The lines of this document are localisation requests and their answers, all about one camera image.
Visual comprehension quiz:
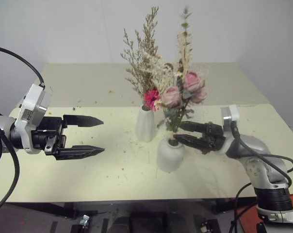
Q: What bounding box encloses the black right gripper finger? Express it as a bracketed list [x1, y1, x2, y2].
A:
[180, 120, 206, 133]
[173, 134, 203, 150]

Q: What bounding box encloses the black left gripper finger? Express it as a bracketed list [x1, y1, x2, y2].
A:
[54, 145, 106, 161]
[63, 114, 104, 128]

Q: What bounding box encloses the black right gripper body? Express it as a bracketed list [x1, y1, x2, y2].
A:
[197, 122, 227, 155]

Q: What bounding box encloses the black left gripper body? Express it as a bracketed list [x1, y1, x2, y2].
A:
[31, 116, 66, 156]

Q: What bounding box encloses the bouquet with pink roses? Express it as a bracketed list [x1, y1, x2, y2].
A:
[157, 6, 210, 141]

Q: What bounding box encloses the round white vase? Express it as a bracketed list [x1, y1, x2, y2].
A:
[156, 136, 186, 173]

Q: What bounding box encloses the tall faceted white vase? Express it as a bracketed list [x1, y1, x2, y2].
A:
[134, 105, 158, 143]

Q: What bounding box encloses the small silver metal fitting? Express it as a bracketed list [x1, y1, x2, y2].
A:
[79, 214, 91, 230]

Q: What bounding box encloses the dried bouquet with red gerbera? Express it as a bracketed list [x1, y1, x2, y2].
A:
[120, 6, 163, 113]

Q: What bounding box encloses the orange red floor object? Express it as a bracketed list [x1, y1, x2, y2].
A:
[233, 200, 262, 233]

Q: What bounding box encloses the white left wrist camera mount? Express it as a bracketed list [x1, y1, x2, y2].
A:
[14, 83, 52, 155]

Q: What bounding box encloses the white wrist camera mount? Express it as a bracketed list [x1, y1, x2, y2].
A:
[14, 83, 52, 155]
[220, 104, 241, 154]

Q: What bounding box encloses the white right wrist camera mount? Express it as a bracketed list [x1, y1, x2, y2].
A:
[220, 104, 241, 154]

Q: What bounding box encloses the black table frame bar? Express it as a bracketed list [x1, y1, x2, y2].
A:
[14, 201, 79, 220]

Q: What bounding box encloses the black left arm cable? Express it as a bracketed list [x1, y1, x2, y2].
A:
[0, 45, 46, 88]

